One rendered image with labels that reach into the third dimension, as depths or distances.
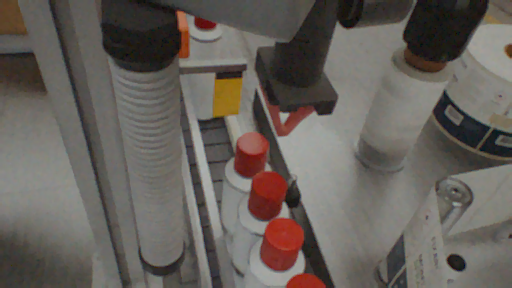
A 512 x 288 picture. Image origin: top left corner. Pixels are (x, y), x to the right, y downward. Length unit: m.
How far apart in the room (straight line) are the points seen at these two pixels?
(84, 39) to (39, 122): 0.53
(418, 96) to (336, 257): 0.25
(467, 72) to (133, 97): 0.66
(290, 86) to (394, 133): 0.26
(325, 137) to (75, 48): 0.50
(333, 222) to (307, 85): 0.25
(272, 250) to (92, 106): 0.19
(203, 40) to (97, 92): 0.31
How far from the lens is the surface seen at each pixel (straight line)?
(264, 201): 0.38
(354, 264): 0.60
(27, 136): 0.82
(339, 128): 0.77
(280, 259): 0.36
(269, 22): 0.17
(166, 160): 0.23
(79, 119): 0.36
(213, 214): 0.51
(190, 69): 0.42
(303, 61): 0.43
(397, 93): 0.63
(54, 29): 0.32
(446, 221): 0.48
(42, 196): 0.72
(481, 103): 0.79
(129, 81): 0.20
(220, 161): 0.67
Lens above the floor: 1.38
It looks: 46 degrees down
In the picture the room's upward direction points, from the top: 10 degrees clockwise
